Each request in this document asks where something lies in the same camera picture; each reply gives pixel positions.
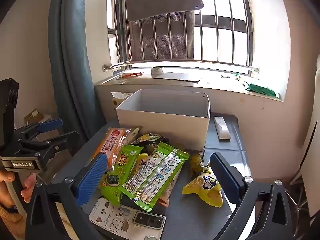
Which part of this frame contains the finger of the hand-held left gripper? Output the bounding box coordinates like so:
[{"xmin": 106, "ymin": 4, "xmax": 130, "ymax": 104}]
[
  {"xmin": 21, "ymin": 130, "xmax": 81, "ymax": 164},
  {"xmin": 15, "ymin": 119, "xmax": 63, "ymax": 141}
]

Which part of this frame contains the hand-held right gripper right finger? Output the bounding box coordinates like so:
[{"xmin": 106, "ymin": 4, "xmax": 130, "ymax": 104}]
[{"xmin": 209, "ymin": 152, "xmax": 293, "ymax": 240}]

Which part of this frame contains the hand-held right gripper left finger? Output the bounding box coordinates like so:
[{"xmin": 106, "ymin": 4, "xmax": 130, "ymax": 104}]
[{"xmin": 25, "ymin": 152, "xmax": 109, "ymax": 240}]

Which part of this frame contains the bright yellow snack packet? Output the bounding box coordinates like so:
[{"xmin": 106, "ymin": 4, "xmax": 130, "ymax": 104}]
[{"xmin": 182, "ymin": 166, "xmax": 223, "ymax": 208}]

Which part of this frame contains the green seaweed snack packet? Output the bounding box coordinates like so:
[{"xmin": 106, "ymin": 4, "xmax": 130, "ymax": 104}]
[{"xmin": 100, "ymin": 145, "xmax": 144, "ymax": 205}]

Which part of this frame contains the orange snack packet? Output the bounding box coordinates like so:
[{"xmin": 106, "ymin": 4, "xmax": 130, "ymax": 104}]
[{"xmin": 91, "ymin": 127, "xmax": 136, "ymax": 168}]

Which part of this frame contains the long green snack packet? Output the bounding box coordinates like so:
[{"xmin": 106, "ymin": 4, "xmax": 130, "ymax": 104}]
[{"xmin": 117, "ymin": 142, "xmax": 190, "ymax": 212}]

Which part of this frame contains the yellow and black snack packet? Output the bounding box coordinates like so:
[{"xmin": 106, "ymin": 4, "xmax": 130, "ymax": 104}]
[{"xmin": 131, "ymin": 133, "xmax": 170, "ymax": 153}]

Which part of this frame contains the white cardboard box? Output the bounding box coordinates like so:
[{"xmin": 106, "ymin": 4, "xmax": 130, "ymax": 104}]
[{"xmin": 115, "ymin": 89, "xmax": 210, "ymax": 150}]

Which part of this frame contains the person's left hand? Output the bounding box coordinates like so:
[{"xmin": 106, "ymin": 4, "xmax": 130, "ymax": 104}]
[{"xmin": 0, "ymin": 171, "xmax": 38, "ymax": 207}]

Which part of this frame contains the brown cardboard box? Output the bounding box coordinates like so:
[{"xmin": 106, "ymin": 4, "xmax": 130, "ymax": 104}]
[{"xmin": 24, "ymin": 109, "xmax": 52, "ymax": 131}]

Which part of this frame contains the phone in cartoon case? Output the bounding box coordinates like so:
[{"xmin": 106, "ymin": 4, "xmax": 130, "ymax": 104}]
[{"xmin": 89, "ymin": 196, "xmax": 167, "ymax": 240}]

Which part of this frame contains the white remote control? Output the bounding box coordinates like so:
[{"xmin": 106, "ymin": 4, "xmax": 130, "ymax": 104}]
[{"xmin": 214, "ymin": 116, "xmax": 231, "ymax": 140}]

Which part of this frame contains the blue curtain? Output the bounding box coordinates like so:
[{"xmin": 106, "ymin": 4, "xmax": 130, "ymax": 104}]
[{"xmin": 49, "ymin": 0, "xmax": 103, "ymax": 140}]

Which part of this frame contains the yellow tissue pack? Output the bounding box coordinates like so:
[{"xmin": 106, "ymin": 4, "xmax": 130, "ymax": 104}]
[{"xmin": 111, "ymin": 92, "xmax": 132, "ymax": 108}]

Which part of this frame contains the orange beaded stick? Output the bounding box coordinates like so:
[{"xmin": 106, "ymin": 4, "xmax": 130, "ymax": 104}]
[{"xmin": 116, "ymin": 72, "xmax": 145, "ymax": 80}]

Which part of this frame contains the beige fuzzy cloth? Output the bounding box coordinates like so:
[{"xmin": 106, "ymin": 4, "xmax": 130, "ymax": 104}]
[{"xmin": 0, "ymin": 205, "xmax": 27, "ymax": 240}]

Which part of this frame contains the green crumpled wrapper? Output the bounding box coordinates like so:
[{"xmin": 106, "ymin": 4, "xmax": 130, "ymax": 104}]
[{"xmin": 245, "ymin": 82, "xmax": 277, "ymax": 97}]

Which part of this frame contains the grey towel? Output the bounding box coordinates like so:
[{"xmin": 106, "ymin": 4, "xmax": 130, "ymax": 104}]
[{"xmin": 124, "ymin": 0, "xmax": 204, "ymax": 61}]

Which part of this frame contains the metal window guard rail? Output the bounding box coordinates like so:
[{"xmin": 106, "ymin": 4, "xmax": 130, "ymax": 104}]
[{"xmin": 99, "ymin": 0, "xmax": 260, "ymax": 78}]

